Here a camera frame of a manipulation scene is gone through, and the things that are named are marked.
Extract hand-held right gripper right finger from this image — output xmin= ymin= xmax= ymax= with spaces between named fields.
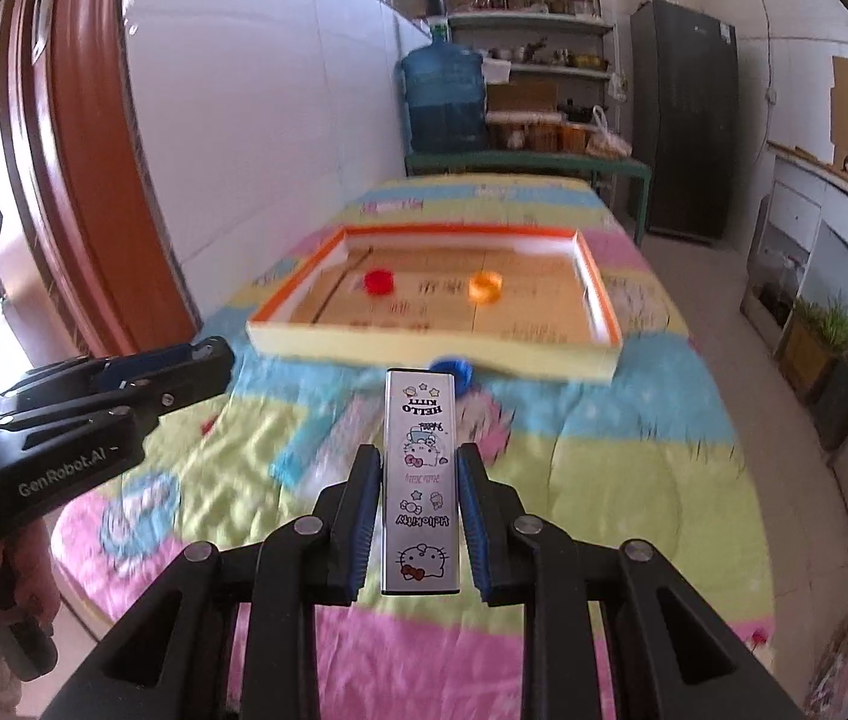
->
xmin=456 ymin=442 xmax=807 ymax=720

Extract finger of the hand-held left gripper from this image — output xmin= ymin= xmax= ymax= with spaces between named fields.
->
xmin=0 ymin=336 xmax=236 ymax=434
xmin=0 ymin=343 xmax=198 ymax=403

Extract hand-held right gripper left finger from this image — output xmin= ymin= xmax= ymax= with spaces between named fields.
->
xmin=41 ymin=444 xmax=383 ymax=720

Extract white cartoon print tin box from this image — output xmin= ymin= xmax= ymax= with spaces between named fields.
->
xmin=380 ymin=369 xmax=462 ymax=597

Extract orange rimmed cardboard tray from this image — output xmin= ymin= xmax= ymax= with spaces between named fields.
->
xmin=245 ymin=223 xmax=624 ymax=383

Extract blue bottle cap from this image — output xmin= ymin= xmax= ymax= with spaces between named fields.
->
xmin=429 ymin=357 xmax=478 ymax=395

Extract brown wooden door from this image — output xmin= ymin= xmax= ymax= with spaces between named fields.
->
xmin=0 ymin=0 xmax=204 ymax=361

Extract orange translucent cap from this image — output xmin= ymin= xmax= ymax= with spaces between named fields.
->
xmin=468 ymin=270 xmax=506 ymax=305

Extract blue water jug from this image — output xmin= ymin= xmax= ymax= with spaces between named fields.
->
xmin=400 ymin=15 xmax=487 ymax=155

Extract white plastic bag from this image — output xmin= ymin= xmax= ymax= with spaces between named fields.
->
xmin=585 ymin=106 xmax=632 ymax=159

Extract cardboard box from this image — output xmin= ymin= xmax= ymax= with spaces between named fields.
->
xmin=485 ymin=81 xmax=561 ymax=113

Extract dark grey fridge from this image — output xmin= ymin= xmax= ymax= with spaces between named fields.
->
xmin=630 ymin=0 xmax=740 ymax=245

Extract white kitchen counter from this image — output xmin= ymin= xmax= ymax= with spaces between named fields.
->
xmin=739 ymin=139 xmax=848 ymax=541

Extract metal shelf rack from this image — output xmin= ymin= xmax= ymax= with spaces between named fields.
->
xmin=439 ymin=0 xmax=616 ymax=160

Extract wall power cable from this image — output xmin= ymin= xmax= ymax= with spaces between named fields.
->
xmin=760 ymin=0 xmax=780 ymax=103

